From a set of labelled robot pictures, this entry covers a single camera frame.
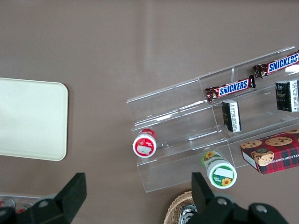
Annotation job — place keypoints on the light oval wicker basket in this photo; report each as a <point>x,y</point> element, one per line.
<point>175,207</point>

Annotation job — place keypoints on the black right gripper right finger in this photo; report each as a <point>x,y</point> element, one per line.
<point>205,203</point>

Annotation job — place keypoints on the clear acrylic bottle rack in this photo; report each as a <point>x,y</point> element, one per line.
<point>28,198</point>

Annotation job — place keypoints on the green cap sunflower bottle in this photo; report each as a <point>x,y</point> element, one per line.
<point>220,175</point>

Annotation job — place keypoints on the aluminium foil container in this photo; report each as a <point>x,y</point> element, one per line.
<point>188,213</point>

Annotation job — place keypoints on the small black chocolate box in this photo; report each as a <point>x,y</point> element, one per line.
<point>287,95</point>
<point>231,115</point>

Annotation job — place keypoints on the red tartan cookie box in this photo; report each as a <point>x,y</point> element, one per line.
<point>275,151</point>

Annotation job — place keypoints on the red cap small bottle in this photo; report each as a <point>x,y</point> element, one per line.
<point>144,145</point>

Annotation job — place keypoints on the Snickers bar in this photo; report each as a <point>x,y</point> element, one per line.
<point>231,88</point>
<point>280,65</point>

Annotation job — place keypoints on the beige plastic tray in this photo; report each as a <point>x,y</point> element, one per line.
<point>30,119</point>

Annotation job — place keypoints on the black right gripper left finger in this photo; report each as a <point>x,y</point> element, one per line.
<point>70,198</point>

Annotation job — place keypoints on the red cola bottle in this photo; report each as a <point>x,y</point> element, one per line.
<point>5,203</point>
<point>24,207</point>

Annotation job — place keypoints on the clear acrylic stepped display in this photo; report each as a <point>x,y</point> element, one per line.
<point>182,130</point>

